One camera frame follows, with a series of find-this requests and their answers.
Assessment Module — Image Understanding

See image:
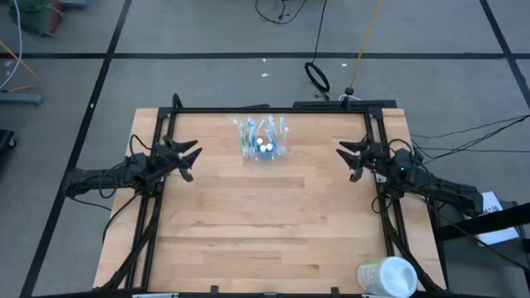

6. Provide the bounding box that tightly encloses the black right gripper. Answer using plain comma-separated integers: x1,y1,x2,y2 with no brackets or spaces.
335,134,393,184

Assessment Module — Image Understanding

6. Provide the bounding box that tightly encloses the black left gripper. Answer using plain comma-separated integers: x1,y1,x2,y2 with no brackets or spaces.
152,134,205,184

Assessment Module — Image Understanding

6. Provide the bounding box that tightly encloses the green blue toothbrush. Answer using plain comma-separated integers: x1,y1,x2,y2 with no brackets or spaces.
238,122,248,156

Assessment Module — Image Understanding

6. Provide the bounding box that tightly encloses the clear plastic holder box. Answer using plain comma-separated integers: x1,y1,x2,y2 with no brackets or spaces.
236,115,292,163

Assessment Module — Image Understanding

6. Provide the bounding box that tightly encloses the white lidded wipes canister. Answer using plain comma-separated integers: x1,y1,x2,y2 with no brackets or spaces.
356,256,419,298

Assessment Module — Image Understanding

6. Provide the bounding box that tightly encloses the black side cart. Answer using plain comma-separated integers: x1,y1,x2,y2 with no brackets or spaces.
425,190,530,298

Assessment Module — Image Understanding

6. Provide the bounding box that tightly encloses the white printed booklet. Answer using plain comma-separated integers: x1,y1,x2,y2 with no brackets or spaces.
471,190,521,247

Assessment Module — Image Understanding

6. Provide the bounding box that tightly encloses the blue grey floor base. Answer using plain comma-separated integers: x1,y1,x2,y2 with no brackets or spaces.
0,91,45,107

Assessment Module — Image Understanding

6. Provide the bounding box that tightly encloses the black floor object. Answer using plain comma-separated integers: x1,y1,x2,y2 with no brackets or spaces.
0,128,17,169

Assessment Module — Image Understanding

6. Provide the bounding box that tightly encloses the green bin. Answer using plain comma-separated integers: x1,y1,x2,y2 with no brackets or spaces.
10,0,65,37

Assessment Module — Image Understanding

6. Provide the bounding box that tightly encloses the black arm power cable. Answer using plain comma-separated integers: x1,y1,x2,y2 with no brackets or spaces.
101,192,141,246

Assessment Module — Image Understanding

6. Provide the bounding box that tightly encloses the black coiled cable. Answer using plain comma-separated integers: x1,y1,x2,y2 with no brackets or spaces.
304,0,332,100

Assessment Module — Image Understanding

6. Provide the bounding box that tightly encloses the long yellow cable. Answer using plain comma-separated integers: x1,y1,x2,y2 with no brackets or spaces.
349,0,384,90

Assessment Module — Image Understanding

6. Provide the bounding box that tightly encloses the thin black cable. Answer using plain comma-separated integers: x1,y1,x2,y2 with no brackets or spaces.
409,114,530,140
422,118,530,165
413,147,530,154

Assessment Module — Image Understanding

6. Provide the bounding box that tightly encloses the black looped floor cable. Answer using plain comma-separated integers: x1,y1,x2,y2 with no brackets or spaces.
253,0,308,26

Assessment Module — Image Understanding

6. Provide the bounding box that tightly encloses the yellow floor cable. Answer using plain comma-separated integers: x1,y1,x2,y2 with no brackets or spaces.
0,40,41,93

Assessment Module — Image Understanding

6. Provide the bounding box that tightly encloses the white floor cable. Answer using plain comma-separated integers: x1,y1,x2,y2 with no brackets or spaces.
0,0,22,91

